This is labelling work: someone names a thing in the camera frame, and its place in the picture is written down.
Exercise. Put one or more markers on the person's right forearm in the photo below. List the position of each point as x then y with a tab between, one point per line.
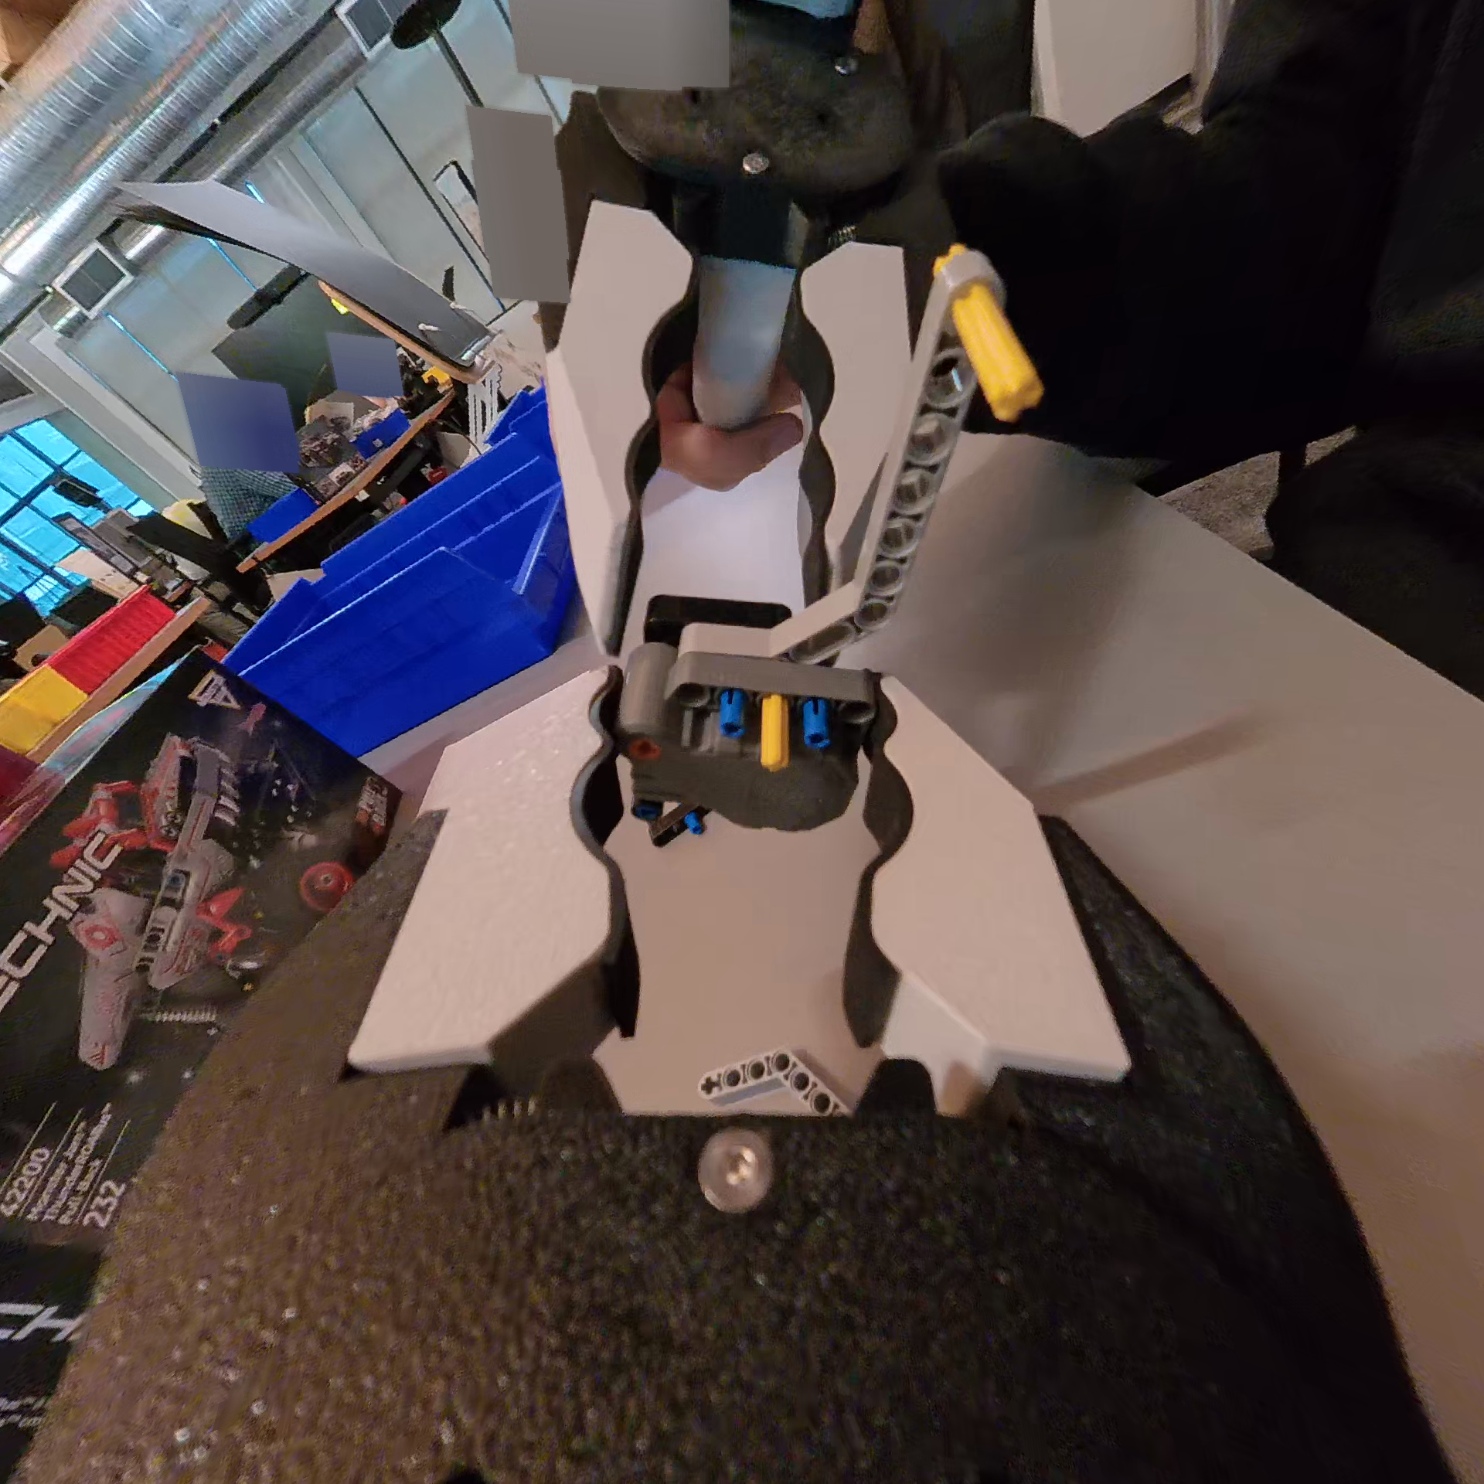
1163	264

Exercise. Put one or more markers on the yellow plastic bin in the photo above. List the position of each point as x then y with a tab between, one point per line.
37	707

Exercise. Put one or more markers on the small black blue-pinned toy piece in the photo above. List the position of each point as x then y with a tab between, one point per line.
671	826

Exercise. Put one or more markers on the wooden background table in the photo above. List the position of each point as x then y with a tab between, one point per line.
335	493

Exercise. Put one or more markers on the person's dark clothed torso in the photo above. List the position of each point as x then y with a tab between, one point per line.
1388	551

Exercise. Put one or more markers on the black display screen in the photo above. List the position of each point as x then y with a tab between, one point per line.
303	332

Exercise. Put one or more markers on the tilted dark board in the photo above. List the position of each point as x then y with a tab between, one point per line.
303	254

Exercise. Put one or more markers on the blue plastic storage bin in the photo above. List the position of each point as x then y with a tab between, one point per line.
461	522
524	425
396	658

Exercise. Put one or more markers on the silver ventilation duct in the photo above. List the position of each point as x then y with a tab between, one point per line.
138	84

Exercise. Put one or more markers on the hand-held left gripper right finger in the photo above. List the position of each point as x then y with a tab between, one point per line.
985	929

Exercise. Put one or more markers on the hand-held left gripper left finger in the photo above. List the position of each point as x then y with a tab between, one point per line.
487	901

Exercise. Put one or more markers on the black printed toy set box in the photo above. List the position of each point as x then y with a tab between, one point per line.
175	864

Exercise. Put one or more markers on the person's right hand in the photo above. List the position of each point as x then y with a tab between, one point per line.
718	454

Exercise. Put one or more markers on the light grey angled toy beam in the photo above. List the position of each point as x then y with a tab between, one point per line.
798	1070

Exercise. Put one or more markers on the yellow toy axle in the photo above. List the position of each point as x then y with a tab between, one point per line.
777	733

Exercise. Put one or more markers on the white desk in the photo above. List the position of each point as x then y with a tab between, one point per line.
1217	720

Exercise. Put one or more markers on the window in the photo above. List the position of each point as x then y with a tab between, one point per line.
56	488

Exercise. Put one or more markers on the red plastic bin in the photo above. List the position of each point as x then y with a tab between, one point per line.
107	641

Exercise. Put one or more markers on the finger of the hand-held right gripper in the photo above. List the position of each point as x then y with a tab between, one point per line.
605	369
868	332

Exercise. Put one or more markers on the grey toy brick motor assembly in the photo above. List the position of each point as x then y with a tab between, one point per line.
749	784

